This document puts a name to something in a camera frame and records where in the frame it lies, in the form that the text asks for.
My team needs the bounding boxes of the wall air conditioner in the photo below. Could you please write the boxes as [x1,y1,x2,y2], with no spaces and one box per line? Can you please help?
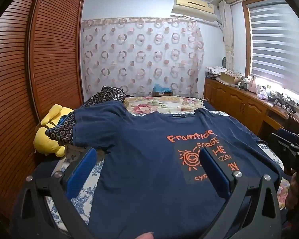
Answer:
[171,0,218,22]

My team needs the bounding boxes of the person's right hand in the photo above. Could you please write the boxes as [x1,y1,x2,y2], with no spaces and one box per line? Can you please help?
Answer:
[285,169,299,210]

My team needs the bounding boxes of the navy printed t-shirt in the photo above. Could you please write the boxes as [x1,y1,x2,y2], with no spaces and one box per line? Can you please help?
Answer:
[71,101,292,239]

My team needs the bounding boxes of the wooden cabinet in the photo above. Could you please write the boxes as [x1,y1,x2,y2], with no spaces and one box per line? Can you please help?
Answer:
[204,77,299,140]

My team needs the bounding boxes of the striped window blind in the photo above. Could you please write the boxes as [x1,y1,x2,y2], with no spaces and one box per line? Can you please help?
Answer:
[248,0,299,110]

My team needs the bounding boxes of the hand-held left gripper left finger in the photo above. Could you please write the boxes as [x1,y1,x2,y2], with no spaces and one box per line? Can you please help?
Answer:
[11,147,98,239]

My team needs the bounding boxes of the black tools on cabinet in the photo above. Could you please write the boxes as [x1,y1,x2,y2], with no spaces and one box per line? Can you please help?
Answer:
[270,92,297,116]

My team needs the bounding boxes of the blue and white floral bedsheet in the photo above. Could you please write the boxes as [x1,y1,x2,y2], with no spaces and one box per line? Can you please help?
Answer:
[43,143,291,232]

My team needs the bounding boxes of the pink kettle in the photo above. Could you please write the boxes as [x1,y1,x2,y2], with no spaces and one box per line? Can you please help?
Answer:
[248,76,257,92]

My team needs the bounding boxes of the floral blanket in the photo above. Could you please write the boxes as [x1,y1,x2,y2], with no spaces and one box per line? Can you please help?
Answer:
[125,96,231,117]

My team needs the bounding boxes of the wooden louvered wardrobe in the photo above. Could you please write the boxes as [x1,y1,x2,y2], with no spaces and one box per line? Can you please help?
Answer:
[0,0,86,227]

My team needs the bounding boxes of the open cardboard box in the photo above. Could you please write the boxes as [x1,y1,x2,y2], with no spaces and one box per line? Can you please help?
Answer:
[219,72,242,84]

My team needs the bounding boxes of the dark medallion patterned cloth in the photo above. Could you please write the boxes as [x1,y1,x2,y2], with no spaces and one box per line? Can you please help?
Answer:
[45,86,127,146]

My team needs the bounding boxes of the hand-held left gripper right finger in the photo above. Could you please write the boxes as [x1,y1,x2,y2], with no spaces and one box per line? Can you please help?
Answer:
[199,147,283,239]

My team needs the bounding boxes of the yellow plush toy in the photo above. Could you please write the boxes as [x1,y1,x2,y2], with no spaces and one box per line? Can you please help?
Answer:
[33,104,75,158]

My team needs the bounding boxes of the stack of patterned boxes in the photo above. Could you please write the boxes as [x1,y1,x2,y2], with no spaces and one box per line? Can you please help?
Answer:
[206,66,228,76]

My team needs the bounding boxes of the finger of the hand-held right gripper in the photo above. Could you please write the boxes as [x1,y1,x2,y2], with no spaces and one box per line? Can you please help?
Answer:
[270,132,299,155]

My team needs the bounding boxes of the sheer ring patterned curtain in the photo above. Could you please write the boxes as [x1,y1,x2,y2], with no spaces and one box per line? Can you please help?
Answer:
[81,17,205,99]

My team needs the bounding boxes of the beige lace curtain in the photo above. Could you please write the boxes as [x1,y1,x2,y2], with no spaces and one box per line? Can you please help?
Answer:
[218,0,235,71]

